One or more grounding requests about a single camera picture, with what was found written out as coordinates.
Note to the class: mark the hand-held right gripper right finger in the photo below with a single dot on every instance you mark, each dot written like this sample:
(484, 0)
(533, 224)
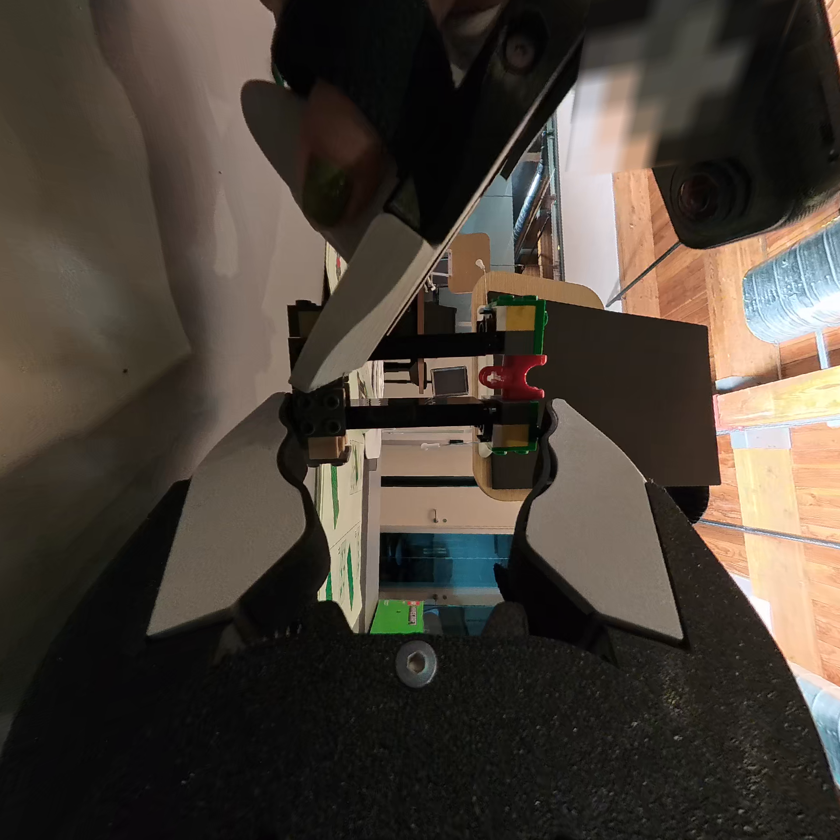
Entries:
(604, 531)

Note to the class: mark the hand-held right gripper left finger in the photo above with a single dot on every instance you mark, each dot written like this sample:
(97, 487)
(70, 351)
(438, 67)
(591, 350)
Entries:
(229, 525)

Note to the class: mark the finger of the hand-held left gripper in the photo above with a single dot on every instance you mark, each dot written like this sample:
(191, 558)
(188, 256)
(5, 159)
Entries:
(367, 302)

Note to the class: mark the toy brick assembly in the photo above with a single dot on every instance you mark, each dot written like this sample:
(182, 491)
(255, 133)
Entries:
(518, 380)

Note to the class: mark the person's left hand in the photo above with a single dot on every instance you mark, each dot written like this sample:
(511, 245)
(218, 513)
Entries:
(341, 164)

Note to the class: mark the brick instruction booklet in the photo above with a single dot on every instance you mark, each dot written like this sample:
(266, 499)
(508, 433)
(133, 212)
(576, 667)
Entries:
(348, 472)

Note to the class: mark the black panel with wooden frame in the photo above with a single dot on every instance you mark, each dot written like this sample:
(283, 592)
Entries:
(623, 394)

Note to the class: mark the silver ventilation duct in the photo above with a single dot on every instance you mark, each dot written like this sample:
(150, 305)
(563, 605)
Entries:
(794, 289)

